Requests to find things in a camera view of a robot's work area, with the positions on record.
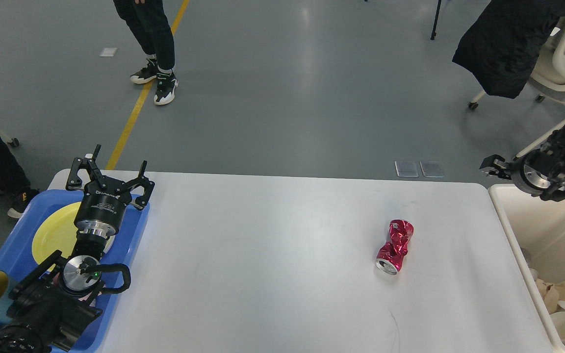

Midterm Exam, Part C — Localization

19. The black jacket on chair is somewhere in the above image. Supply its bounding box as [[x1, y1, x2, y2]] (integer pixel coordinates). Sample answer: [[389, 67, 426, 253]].
[[452, 0, 565, 99]]

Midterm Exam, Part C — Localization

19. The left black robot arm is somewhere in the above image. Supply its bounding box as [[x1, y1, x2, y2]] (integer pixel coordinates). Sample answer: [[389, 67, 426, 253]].
[[0, 147, 155, 353]]

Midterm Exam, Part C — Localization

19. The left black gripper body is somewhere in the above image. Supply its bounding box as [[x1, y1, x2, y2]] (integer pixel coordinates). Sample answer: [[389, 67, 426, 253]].
[[74, 185, 132, 240]]

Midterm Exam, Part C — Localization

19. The yellow plastic plate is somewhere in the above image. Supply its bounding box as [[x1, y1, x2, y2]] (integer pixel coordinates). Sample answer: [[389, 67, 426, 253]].
[[31, 202, 81, 264]]

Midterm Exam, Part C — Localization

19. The grey office chair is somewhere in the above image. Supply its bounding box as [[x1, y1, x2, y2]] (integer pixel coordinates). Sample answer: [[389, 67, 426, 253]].
[[0, 128, 20, 148]]

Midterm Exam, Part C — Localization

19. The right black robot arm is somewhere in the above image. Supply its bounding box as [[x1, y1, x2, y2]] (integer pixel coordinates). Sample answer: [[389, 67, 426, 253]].
[[480, 126, 565, 202]]

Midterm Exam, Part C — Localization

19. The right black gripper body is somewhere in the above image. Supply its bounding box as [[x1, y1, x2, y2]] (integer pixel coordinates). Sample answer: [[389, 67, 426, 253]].
[[510, 155, 540, 197]]

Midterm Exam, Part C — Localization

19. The pale green plate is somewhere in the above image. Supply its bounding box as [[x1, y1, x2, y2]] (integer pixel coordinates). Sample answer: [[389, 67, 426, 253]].
[[103, 234, 116, 254]]

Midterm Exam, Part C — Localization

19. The floor plate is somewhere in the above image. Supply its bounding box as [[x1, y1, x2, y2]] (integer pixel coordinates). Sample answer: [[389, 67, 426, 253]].
[[394, 160, 419, 178], [419, 161, 445, 178]]

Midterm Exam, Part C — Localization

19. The right floor plate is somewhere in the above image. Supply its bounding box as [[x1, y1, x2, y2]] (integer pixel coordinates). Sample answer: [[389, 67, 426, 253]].
[[419, 161, 445, 178]]

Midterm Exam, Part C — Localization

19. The brown paper ball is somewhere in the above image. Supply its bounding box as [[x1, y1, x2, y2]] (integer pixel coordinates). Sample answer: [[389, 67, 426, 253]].
[[535, 278, 565, 314]]

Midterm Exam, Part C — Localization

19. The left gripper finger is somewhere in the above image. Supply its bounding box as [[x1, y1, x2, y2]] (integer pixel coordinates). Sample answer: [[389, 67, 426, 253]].
[[123, 160, 155, 211], [65, 145, 103, 193]]

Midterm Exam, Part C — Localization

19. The black stand leg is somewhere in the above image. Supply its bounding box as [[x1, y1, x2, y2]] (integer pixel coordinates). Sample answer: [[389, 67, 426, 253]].
[[430, 0, 442, 41]]

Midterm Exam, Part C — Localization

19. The left floor plate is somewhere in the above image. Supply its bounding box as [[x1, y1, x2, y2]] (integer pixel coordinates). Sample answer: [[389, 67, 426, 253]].
[[394, 160, 419, 178]]

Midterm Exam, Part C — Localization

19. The white plastic bin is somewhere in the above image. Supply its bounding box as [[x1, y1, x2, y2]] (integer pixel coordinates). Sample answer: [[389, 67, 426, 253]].
[[488, 184, 565, 353]]

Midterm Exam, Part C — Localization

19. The red snack wrapper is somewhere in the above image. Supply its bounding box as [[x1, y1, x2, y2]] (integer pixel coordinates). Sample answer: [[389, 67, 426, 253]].
[[375, 219, 414, 276]]

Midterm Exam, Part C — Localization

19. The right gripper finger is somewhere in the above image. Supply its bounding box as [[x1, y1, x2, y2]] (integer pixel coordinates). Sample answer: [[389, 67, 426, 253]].
[[478, 154, 514, 180]]

